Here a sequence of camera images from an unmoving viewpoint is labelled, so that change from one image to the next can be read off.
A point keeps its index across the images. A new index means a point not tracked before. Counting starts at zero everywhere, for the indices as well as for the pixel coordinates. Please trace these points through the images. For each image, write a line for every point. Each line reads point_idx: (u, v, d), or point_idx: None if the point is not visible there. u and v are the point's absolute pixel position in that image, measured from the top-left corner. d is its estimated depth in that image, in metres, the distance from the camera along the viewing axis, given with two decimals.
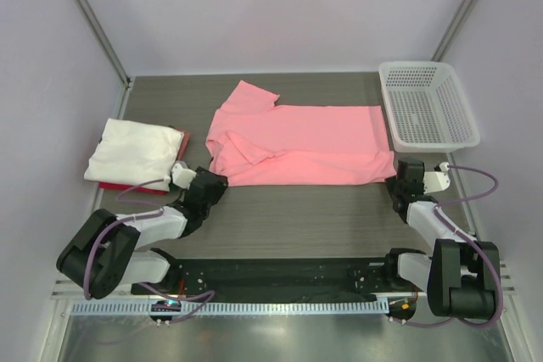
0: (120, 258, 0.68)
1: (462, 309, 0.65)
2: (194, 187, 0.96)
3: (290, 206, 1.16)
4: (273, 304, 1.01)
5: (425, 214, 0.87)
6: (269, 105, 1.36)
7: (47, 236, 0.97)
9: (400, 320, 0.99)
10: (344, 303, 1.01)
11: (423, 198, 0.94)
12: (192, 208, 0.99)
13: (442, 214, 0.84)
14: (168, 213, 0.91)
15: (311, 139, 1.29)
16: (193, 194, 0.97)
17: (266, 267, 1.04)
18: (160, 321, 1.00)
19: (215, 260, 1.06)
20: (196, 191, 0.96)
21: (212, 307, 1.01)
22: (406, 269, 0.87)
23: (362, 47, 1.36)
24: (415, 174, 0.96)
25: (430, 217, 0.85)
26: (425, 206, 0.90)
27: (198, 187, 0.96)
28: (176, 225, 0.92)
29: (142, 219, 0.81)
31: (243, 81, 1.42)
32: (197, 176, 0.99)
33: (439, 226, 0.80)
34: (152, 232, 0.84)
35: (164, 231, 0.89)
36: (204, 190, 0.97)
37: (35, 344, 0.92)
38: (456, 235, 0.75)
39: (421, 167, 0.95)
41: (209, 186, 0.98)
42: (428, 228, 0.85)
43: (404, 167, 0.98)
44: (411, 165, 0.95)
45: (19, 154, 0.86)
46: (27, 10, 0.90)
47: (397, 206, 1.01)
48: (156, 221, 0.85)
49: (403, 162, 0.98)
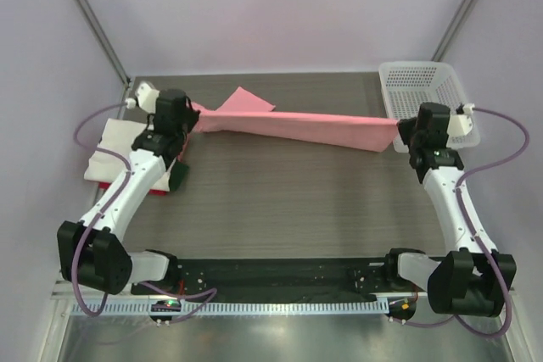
0: (112, 263, 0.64)
1: (462, 309, 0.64)
2: (164, 108, 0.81)
3: (290, 205, 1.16)
4: (273, 304, 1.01)
5: (444, 192, 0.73)
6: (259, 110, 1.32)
7: (47, 236, 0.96)
9: (400, 320, 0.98)
10: (344, 303, 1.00)
11: (444, 161, 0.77)
12: (165, 133, 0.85)
13: (461, 200, 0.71)
14: (140, 169, 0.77)
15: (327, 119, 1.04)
16: (161, 114, 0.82)
17: (265, 267, 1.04)
18: (160, 321, 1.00)
19: (215, 261, 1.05)
20: (164, 111, 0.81)
21: (212, 307, 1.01)
22: (406, 269, 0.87)
23: (362, 47, 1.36)
24: (438, 125, 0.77)
25: (451, 198, 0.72)
26: (445, 176, 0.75)
27: (167, 104, 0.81)
28: (154, 169, 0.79)
29: (110, 204, 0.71)
31: (240, 86, 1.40)
32: (164, 92, 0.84)
33: (458, 221, 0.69)
34: (133, 202, 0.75)
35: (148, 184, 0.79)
36: (174, 108, 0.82)
37: (35, 344, 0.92)
38: (477, 242, 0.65)
39: (446, 115, 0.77)
41: (179, 103, 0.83)
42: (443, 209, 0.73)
43: (424, 114, 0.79)
44: (437, 115, 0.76)
45: (19, 153, 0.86)
46: (27, 9, 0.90)
47: (413, 162, 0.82)
48: (130, 191, 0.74)
49: (425, 110, 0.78)
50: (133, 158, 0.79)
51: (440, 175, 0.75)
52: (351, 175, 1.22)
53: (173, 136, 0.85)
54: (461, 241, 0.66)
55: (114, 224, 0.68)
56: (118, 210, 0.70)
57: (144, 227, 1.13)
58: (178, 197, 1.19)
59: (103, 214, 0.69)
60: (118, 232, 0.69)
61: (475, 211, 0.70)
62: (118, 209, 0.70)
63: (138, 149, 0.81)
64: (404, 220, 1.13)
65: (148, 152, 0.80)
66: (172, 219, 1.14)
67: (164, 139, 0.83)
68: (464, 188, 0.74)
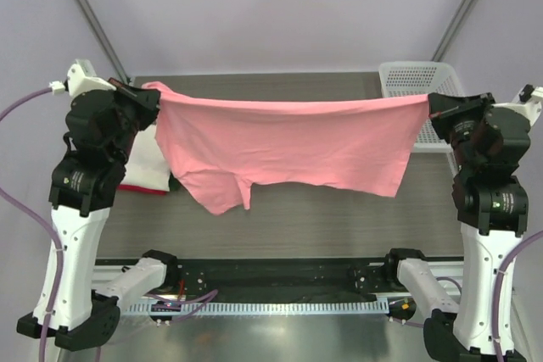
0: (85, 343, 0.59)
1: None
2: (78, 128, 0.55)
3: (288, 206, 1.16)
4: (273, 304, 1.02)
5: (480, 269, 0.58)
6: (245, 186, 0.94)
7: (46, 236, 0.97)
9: (400, 320, 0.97)
10: (344, 303, 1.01)
11: (504, 211, 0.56)
12: (93, 161, 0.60)
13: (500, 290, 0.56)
14: (72, 238, 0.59)
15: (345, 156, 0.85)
16: (81, 138, 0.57)
17: (266, 267, 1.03)
18: (160, 321, 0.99)
19: (214, 261, 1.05)
20: (81, 133, 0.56)
21: (212, 307, 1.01)
22: (406, 277, 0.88)
23: (363, 47, 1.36)
24: (506, 156, 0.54)
25: (487, 283, 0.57)
26: (492, 244, 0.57)
27: (82, 125, 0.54)
28: (92, 224, 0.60)
29: (57, 294, 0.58)
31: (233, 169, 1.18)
32: (75, 107, 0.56)
33: (482, 314, 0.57)
34: (86, 265, 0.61)
35: (97, 231, 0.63)
36: (94, 126, 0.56)
37: (35, 344, 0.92)
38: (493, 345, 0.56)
39: (526, 144, 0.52)
41: (102, 119, 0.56)
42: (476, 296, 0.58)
43: (491, 135, 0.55)
44: (511, 145, 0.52)
45: (19, 153, 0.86)
46: (25, 8, 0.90)
47: (458, 191, 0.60)
48: (74, 265, 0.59)
49: (493, 130, 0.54)
50: (59, 225, 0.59)
51: (486, 242, 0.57)
52: None
53: (104, 164, 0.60)
54: (475, 337, 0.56)
55: (72, 317, 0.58)
56: (69, 299, 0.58)
57: (144, 228, 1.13)
58: (177, 197, 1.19)
59: (53, 309, 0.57)
60: (84, 315, 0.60)
61: (509, 301, 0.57)
62: (68, 300, 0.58)
63: (60, 206, 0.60)
64: (403, 220, 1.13)
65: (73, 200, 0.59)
66: (172, 220, 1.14)
67: (88, 173, 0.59)
68: (511, 267, 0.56)
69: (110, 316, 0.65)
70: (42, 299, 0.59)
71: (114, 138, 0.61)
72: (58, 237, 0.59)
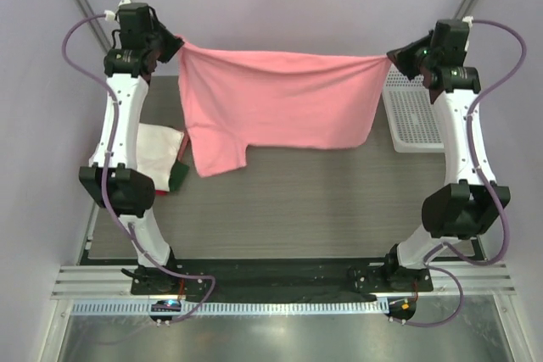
0: (135, 187, 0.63)
1: (454, 229, 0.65)
2: (126, 18, 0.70)
3: (289, 206, 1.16)
4: (273, 304, 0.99)
5: (453, 121, 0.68)
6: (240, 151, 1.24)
7: (45, 235, 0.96)
9: (400, 320, 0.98)
10: (344, 303, 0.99)
11: (461, 80, 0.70)
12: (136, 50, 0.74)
13: (471, 130, 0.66)
14: (125, 96, 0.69)
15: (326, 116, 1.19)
16: (129, 28, 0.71)
17: (265, 267, 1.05)
18: (160, 321, 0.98)
19: (215, 261, 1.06)
20: (131, 23, 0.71)
21: (212, 307, 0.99)
22: (406, 255, 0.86)
23: (363, 47, 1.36)
24: (456, 41, 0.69)
25: (460, 129, 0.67)
26: (457, 102, 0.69)
27: (131, 14, 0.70)
28: (139, 89, 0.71)
29: (115, 139, 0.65)
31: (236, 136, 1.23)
32: (122, 5, 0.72)
33: (462, 152, 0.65)
34: (134, 124, 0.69)
35: (140, 104, 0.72)
36: (140, 16, 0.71)
37: (35, 343, 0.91)
38: (478, 175, 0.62)
39: (466, 30, 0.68)
41: (146, 13, 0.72)
42: (449, 139, 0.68)
43: (440, 30, 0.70)
44: (454, 29, 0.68)
45: (19, 151, 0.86)
46: (28, 8, 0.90)
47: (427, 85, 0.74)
48: (128, 116, 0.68)
49: (440, 25, 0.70)
50: (114, 85, 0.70)
51: (453, 99, 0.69)
52: (351, 175, 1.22)
53: (145, 50, 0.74)
54: (461, 171, 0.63)
55: (127, 158, 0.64)
56: (125, 142, 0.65)
57: None
58: (177, 197, 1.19)
59: (112, 152, 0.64)
60: (134, 166, 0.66)
61: (482, 141, 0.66)
62: (124, 143, 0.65)
63: (114, 74, 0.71)
64: (403, 220, 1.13)
65: (125, 72, 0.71)
66: (174, 219, 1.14)
67: (135, 53, 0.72)
68: (475, 115, 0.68)
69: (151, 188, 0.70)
70: (101, 146, 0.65)
71: (151, 34, 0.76)
72: (114, 94, 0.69)
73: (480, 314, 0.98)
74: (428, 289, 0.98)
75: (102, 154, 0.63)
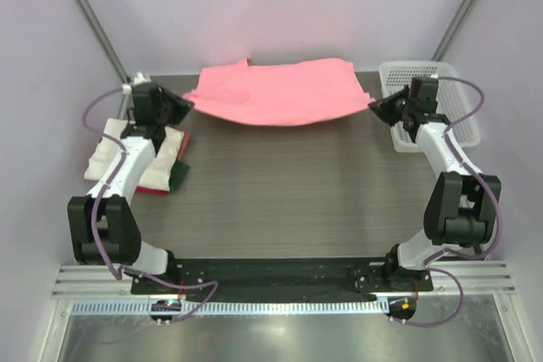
0: (125, 220, 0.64)
1: (454, 234, 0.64)
2: (140, 99, 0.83)
3: (288, 206, 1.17)
4: (273, 304, 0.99)
5: (433, 142, 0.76)
6: (243, 64, 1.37)
7: (46, 235, 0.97)
9: (400, 320, 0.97)
10: (344, 303, 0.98)
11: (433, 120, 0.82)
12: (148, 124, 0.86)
13: (450, 142, 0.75)
14: (134, 149, 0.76)
15: (326, 85, 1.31)
16: (141, 108, 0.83)
17: (265, 267, 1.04)
18: (160, 321, 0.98)
19: (215, 261, 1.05)
20: (143, 104, 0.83)
21: (212, 307, 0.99)
22: (406, 255, 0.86)
23: (362, 47, 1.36)
24: (428, 92, 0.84)
25: (441, 145, 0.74)
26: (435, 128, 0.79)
27: (144, 96, 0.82)
28: (145, 150, 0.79)
29: (115, 177, 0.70)
31: (228, 88, 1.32)
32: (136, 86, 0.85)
33: (446, 155, 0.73)
34: (133, 176, 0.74)
35: (142, 165, 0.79)
36: (151, 97, 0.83)
37: (35, 343, 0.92)
38: (464, 167, 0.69)
39: (436, 84, 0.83)
41: (155, 94, 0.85)
42: (434, 153, 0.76)
43: (417, 85, 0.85)
44: (427, 82, 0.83)
45: (19, 151, 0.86)
46: (28, 8, 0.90)
47: (406, 126, 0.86)
48: (132, 164, 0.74)
49: (417, 80, 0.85)
50: (126, 143, 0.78)
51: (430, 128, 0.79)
52: (351, 174, 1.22)
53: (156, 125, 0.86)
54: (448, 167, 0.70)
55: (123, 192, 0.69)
56: (124, 180, 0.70)
57: (144, 228, 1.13)
58: (178, 197, 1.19)
59: (109, 185, 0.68)
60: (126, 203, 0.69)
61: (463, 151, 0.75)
62: (124, 180, 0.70)
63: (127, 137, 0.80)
64: (403, 219, 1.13)
65: (137, 136, 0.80)
66: (175, 219, 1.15)
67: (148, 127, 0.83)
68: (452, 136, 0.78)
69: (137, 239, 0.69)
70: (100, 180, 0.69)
71: (159, 109, 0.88)
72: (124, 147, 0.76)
73: (480, 314, 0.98)
74: (428, 289, 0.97)
75: (99, 187, 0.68)
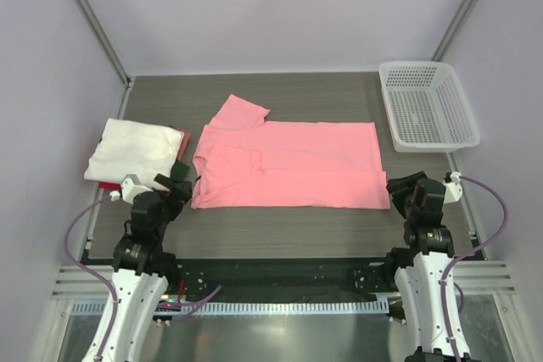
0: None
1: None
2: (138, 216, 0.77)
3: (290, 213, 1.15)
4: (273, 304, 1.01)
5: (428, 283, 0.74)
6: (257, 119, 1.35)
7: (45, 236, 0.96)
9: (400, 320, 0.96)
10: (344, 304, 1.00)
11: (437, 244, 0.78)
12: (142, 240, 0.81)
13: (445, 294, 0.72)
14: (125, 293, 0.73)
15: (338, 148, 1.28)
16: (138, 224, 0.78)
17: (266, 267, 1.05)
18: (160, 321, 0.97)
19: (215, 261, 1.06)
20: (141, 219, 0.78)
21: (212, 307, 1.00)
22: (403, 286, 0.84)
23: (362, 47, 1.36)
24: (433, 205, 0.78)
25: (433, 296, 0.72)
26: (433, 264, 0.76)
27: (142, 214, 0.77)
28: (140, 290, 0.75)
29: (106, 342, 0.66)
31: (237, 146, 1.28)
32: (137, 199, 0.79)
33: (436, 318, 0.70)
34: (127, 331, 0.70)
35: (137, 303, 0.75)
36: (150, 214, 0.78)
37: (35, 343, 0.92)
38: (450, 343, 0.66)
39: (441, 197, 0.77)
41: (154, 208, 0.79)
42: (426, 299, 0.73)
43: (421, 192, 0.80)
44: (433, 194, 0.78)
45: (19, 151, 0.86)
46: (28, 7, 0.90)
47: (408, 239, 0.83)
48: (124, 317, 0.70)
49: (422, 190, 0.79)
50: (117, 282, 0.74)
51: (429, 261, 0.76)
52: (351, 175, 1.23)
53: (152, 242, 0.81)
54: (435, 341, 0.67)
55: None
56: (115, 346, 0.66)
57: None
58: None
59: (100, 356, 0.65)
60: None
61: (456, 307, 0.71)
62: (115, 346, 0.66)
63: (120, 270, 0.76)
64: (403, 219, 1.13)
65: (131, 267, 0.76)
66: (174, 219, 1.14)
67: (142, 248, 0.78)
68: (449, 279, 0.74)
69: None
70: (91, 348, 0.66)
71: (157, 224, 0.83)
72: (115, 292, 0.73)
73: (480, 314, 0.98)
74: None
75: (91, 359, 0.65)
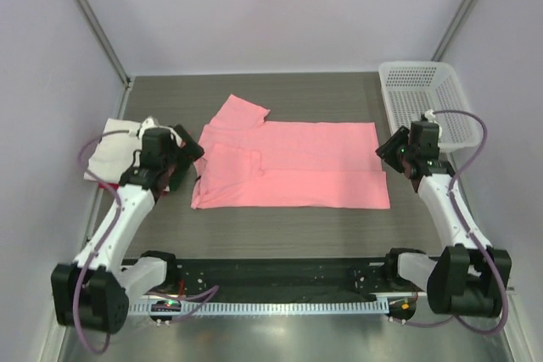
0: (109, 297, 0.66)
1: (461, 309, 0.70)
2: (149, 143, 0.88)
3: (290, 214, 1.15)
4: (273, 304, 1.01)
5: (439, 197, 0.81)
6: (257, 119, 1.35)
7: (44, 236, 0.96)
9: (400, 320, 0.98)
10: (344, 303, 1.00)
11: (437, 169, 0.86)
12: (151, 167, 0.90)
13: (456, 203, 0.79)
14: (131, 203, 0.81)
15: (338, 149, 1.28)
16: (148, 151, 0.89)
17: (266, 267, 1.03)
18: (160, 321, 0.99)
19: (213, 261, 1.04)
20: (151, 147, 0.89)
21: (212, 307, 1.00)
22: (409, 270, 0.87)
23: (362, 47, 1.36)
24: (430, 138, 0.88)
25: (446, 205, 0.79)
26: (438, 180, 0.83)
27: (153, 140, 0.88)
28: (143, 205, 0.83)
29: (104, 242, 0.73)
31: (237, 146, 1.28)
32: (148, 131, 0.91)
33: (452, 220, 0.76)
34: (124, 240, 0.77)
35: (137, 219, 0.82)
36: (159, 142, 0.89)
37: (35, 343, 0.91)
38: (471, 238, 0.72)
39: (436, 130, 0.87)
41: (163, 138, 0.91)
42: (439, 212, 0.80)
43: (416, 130, 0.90)
44: (427, 129, 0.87)
45: (19, 151, 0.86)
46: (28, 7, 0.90)
47: (411, 174, 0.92)
48: (124, 224, 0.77)
49: (417, 127, 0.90)
50: (123, 194, 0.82)
51: (433, 180, 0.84)
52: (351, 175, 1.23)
53: (158, 169, 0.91)
54: (456, 238, 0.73)
55: (109, 262, 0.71)
56: (113, 246, 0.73)
57: (144, 228, 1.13)
58: (177, 197, 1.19)
59: (97, 252, 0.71)
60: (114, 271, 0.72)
61: (467, 213, 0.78)
62: (113, 246, 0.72)
63: (126, 186, 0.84)
64: (403, 219, 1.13)
65: (137, 186, 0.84)
66: (174, 219, 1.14)
67: (149, 173, 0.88)
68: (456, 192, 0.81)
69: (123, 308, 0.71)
70: (89, 246, 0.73)
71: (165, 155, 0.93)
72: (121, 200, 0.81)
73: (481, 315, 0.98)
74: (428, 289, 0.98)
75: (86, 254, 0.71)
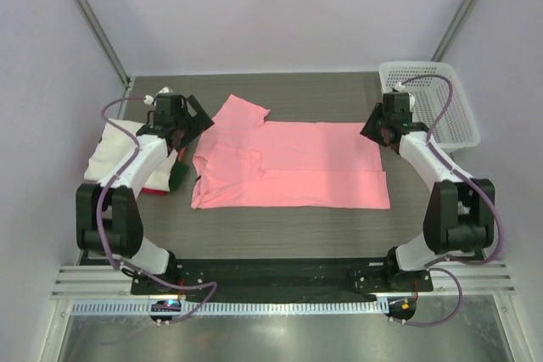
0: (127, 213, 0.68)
1: (458, 241, 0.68)
2: (163, 103, 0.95)
3: (291, 213, 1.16)
4: (273, 304, 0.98)
5: (418, 150, 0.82)
6: (258, 119, 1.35)
7: (45, 235, 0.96)
9: (400, 320, 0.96)
10: (344, 303, 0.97)
11: (413, 127, 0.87)
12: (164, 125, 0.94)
13: (435, 151, 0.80)
14: (148, 147, 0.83)
15: (338, 148, 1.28)
16: (163, 110, 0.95)
17: (266, 267, 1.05)
18: (160, 321, 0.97)
19: (215, 261, 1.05)
20: (165, 106, 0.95)
21: (212, 307, 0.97)
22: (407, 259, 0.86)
23: (361, 47, 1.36)
24: (401, 103, 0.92)
25: (427, 153, 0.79)
26: (417, 137, 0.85)
27: (166, 100, 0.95)
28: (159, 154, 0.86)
29: (125, 169, 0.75)
31: (237, 146, 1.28)
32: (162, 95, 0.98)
33: (435, 164, 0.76)
34: (141, 174, 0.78)
35: (152, 164, 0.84)
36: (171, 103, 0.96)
37: (35, 343, 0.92)
38: (455, 174, 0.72)
39: (406, 97, 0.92)
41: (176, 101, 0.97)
42: (422, 163, 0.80)
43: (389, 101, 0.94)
44: (397, 96, 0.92)
45: (19, 151, 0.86)
46: (28, 8, 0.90)
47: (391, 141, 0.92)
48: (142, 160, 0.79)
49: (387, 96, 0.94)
50: (142, 141, 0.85)
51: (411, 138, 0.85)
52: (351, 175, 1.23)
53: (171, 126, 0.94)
54: (440, 175, 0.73)
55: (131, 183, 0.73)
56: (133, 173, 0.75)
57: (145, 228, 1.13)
58: (177, 197, 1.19)
59: (118, 175, 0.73)
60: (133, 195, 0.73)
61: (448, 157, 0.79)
62: (133, 172, 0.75)
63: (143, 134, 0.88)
64: (403, 219, 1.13)
65: (151, 135, 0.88)
66: (174, 219, 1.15)
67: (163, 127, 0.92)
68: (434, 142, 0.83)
69: (138, 233, 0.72)
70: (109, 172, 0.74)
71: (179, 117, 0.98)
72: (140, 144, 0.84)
73: (481, 314, 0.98)
74: (428, 289, 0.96)
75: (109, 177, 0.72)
